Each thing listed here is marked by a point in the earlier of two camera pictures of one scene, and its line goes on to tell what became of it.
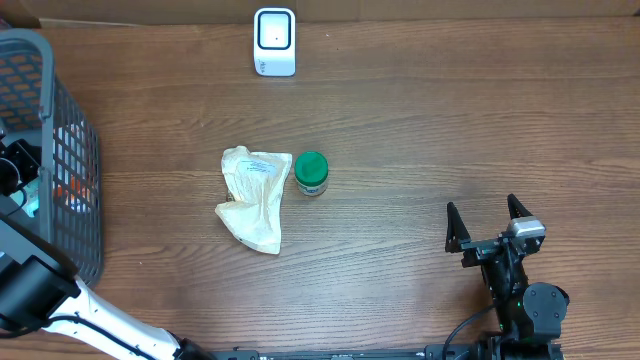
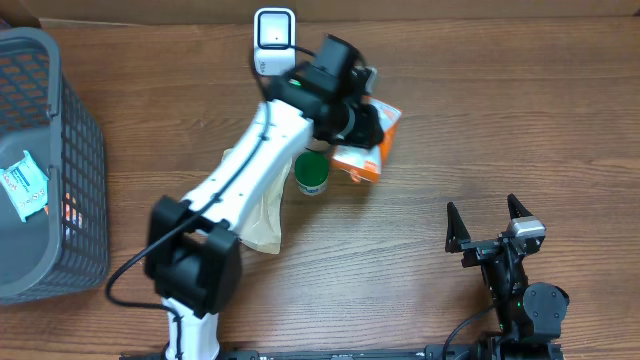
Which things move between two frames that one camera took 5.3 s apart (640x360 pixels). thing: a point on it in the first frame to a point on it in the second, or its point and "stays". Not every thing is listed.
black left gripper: (26, 158) to (371, 125)
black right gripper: (459, 239) stays
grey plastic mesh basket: (33, 104) stays
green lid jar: (311, 170) stays
